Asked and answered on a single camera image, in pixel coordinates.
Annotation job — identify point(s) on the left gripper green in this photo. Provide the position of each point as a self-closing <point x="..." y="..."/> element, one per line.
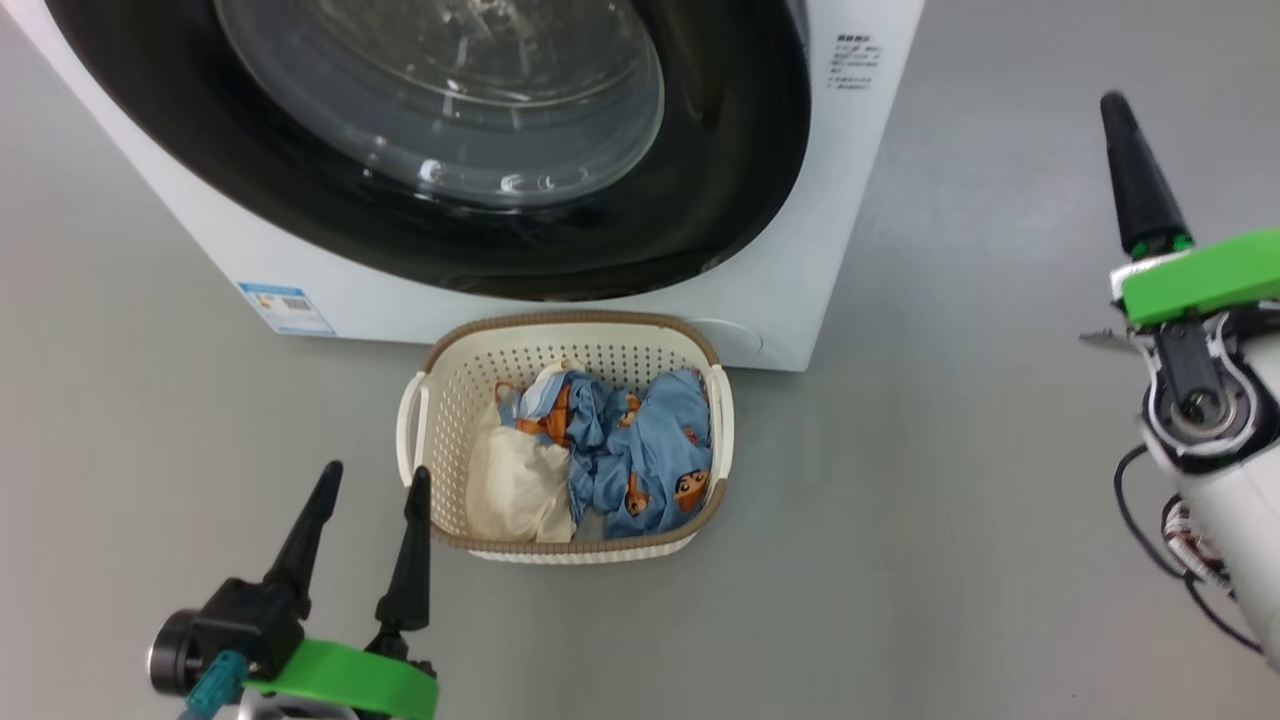
<point x="340" y="680"/>

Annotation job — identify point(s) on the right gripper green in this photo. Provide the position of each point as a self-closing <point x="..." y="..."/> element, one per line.
<point x="1200" y="275"/>

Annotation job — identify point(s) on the cream white garment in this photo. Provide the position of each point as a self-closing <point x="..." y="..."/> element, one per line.
<point x="515" y="490"/>

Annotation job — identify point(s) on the blue cartoon print garment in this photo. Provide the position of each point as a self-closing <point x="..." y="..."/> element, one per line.
<point x="650" y="450"/>

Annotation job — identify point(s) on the black round glass door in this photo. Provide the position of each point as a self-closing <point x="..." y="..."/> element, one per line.
<point x="700" y="200"/>

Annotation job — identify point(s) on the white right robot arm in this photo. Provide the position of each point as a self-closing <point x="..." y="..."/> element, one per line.
<point x="1230" y="520"/>

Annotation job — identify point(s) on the cream perforated laundry basket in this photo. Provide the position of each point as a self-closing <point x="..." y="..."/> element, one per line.
<point x="450" y="400"/>

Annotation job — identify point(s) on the white front-load washing machine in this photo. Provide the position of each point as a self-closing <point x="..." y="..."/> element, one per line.
<point x="800" y="300"/>

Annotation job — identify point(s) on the blue energy label sticker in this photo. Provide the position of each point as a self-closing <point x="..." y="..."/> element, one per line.
<point x="285" y="308"/>

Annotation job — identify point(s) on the round white filter cover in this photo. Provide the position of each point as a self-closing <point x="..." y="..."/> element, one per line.
<point x="735" y="342"/>

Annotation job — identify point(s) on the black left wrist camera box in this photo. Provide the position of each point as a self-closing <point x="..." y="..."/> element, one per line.
<point x="245" y="625"/>

